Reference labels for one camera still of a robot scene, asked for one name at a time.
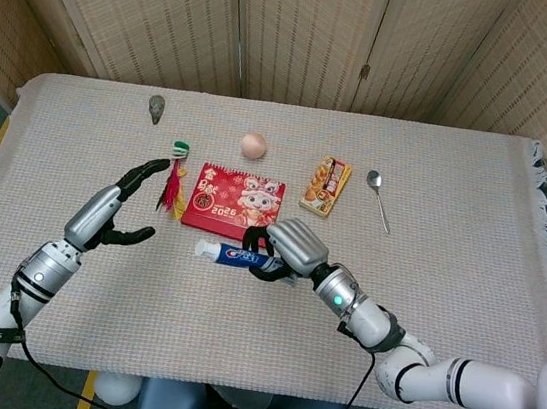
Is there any white woven tablecloth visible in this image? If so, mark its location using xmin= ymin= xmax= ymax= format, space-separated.
xmin=0 ymin=66 xmax=547 ymax=409

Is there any feather shuttlecock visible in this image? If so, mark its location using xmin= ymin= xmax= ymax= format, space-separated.
xmin=153 ymin=138 xmax=196 ymax=222

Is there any yellow curry box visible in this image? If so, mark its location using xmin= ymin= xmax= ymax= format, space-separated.
xmin=296 ymin=151 xmax=355 ymax=222

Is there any metal spoon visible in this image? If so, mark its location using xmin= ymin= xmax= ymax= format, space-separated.
xmin=359 ymin=168 xmax=399 ymax=235

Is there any white blue toothpaste tube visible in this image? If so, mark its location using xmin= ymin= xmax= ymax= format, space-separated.
xmin=192 ymin=237 xmax=303 ymax=289

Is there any white round ball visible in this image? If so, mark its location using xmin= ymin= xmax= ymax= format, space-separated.
xmin=91 ymin=371 xmax=144 ymax=409

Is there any brown egg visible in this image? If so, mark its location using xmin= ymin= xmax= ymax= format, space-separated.
xmin=238 ymin=131 xmax=269 ymax=162

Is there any woven folding screen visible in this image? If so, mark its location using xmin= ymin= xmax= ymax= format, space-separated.
xmin=0 ymin=0 xmax=547 ymax=179

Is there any red 2026 desk calendar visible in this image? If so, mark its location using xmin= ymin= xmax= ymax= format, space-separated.
xmin=180 ymin=159 xmax=289 ymax=242

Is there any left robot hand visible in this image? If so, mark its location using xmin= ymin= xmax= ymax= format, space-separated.
xmin=61 ymin=146 xmax=173 ymax=264

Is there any grey stone figurine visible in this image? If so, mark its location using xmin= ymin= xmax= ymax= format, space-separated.
xmin=145 ymin=92 xmax=167 ymax=127

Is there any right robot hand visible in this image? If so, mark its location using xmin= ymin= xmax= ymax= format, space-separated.
xmin=236 ymin=212 xmax=334 ymax=292

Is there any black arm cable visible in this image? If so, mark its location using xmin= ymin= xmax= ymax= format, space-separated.
xmin=326 ymin=281 xmax=388 ymax=409
xmin=0 ymin=258 xmax=144 ymax=409

